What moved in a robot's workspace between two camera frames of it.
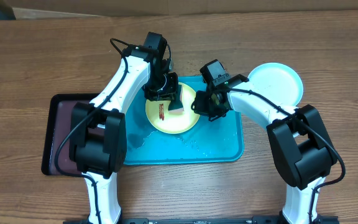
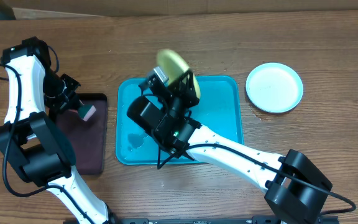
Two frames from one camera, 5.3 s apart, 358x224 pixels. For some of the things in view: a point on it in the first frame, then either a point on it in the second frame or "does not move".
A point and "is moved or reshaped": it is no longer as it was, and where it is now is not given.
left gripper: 167,94 to 67,103
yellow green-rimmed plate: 160,119 is moved or reshaped
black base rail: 207,219 does not move
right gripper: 201,110 to 179,88
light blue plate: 279,81 does not move
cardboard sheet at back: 24,9 does not move
